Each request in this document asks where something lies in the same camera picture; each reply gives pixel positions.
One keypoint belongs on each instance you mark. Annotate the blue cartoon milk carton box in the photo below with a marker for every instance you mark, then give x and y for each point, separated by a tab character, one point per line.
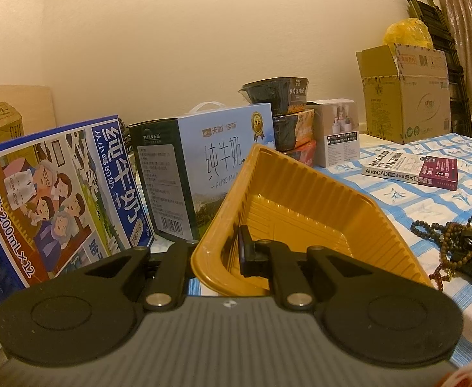
50	193

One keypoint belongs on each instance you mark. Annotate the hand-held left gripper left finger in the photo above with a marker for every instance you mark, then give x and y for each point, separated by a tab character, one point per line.
174	267

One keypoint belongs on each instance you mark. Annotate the pale blue milk box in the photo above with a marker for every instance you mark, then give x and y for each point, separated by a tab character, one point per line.
203	157

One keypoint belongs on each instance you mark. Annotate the orange instant noodle bowl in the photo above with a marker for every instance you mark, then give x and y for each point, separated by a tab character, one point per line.
294	129

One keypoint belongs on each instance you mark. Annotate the yellow plastic tray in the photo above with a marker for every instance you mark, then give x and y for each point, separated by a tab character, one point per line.
284	177

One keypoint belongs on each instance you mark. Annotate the large open cardboard box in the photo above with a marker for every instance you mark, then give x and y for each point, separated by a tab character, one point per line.
409	96

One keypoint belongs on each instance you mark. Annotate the thick software book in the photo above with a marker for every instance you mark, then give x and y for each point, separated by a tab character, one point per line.
417	169

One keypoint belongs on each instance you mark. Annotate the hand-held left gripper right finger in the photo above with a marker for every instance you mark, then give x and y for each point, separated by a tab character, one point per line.
245	252

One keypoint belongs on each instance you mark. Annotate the black instant noodle bowl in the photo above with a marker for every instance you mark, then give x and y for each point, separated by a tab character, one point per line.
276	90

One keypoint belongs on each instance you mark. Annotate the black folding ladder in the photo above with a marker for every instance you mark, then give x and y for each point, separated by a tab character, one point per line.
447	36

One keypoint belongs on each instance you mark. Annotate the blue checkered tablecloth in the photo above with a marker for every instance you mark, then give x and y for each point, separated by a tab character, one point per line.
401	217

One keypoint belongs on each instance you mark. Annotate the small white product box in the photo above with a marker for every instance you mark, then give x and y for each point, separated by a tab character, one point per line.
336	137

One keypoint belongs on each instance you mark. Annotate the yellow plastic bag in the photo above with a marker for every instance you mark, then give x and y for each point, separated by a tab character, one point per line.
407	32

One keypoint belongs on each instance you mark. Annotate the beige curtain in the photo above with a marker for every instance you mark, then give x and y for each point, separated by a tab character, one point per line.
467	28

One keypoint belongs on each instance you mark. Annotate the red instant noodle bowl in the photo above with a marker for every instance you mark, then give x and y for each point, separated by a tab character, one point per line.
302	155

